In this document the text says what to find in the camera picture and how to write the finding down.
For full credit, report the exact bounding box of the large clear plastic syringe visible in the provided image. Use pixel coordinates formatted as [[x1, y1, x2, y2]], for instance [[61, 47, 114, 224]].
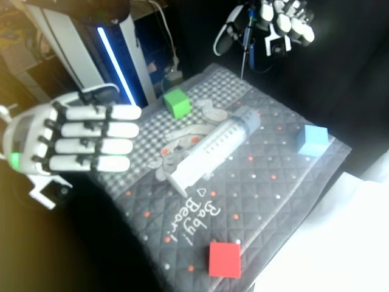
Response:
[[165, 105, 262, 198]]

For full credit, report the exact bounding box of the blue slender pipette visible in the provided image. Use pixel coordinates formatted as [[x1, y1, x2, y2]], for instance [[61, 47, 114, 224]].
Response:
[[239, 8, 256, 80]]

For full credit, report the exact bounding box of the blue cube block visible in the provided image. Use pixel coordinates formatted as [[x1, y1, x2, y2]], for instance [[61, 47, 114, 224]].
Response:
[[296, 123, 329, 158]]

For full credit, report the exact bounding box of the green cube block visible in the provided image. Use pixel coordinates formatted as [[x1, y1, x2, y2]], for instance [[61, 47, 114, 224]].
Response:
[[162, 88, 192, 119]]

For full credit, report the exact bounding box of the grey quilt with printed bear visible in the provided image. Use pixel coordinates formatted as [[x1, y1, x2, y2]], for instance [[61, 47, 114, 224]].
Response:
[[88, 63, 353, 292]]

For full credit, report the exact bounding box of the white column with blue light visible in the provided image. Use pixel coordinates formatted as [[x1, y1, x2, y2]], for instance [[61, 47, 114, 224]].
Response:
[[24, 0, 157, 107]]

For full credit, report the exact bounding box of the red cube block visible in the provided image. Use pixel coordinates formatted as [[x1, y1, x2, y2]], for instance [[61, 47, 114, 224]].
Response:
[[208, 242, 243, 279]]

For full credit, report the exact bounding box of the white cable with plug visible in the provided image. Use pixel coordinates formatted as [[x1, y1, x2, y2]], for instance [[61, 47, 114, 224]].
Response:
[[148, 0, 185, 82]]

